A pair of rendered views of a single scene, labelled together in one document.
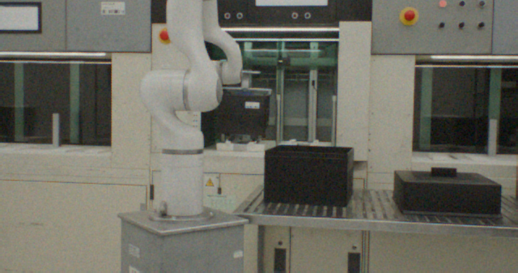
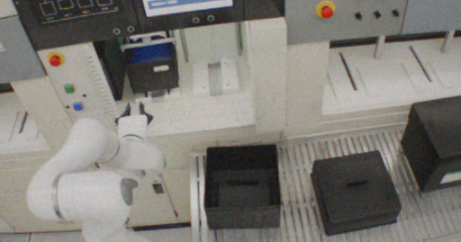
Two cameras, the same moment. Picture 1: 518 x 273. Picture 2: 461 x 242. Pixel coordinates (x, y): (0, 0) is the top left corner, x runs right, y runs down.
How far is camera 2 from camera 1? 1.62 m
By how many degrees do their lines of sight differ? 45
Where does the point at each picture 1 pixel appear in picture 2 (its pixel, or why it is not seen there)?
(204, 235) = not seen: outside the picture
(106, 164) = (49, 154)
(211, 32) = (126, 166)
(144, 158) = not seen: hidden behind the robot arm
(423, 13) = (340, 4)
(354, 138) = (272, 117)
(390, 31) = (305, 23)
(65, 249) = not seen: hidden behind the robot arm
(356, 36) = (270, 40)
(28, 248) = (21, 201)
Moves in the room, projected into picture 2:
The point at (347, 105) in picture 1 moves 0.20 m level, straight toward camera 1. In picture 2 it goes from (265, 96) to (272, 137)
